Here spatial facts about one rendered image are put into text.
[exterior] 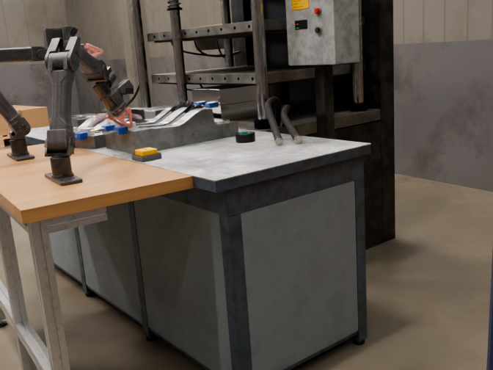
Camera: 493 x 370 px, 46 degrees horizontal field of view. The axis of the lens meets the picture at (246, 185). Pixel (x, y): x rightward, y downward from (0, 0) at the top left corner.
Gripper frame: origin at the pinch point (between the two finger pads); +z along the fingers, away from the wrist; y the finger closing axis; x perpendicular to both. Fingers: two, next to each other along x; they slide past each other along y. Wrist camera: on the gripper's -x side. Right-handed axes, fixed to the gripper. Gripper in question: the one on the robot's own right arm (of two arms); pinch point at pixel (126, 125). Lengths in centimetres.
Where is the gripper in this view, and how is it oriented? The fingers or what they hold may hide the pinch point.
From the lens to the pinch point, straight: 232.2
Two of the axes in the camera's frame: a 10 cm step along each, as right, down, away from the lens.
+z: 4.5, 7.4, 5.0
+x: -6.4, 6.6, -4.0
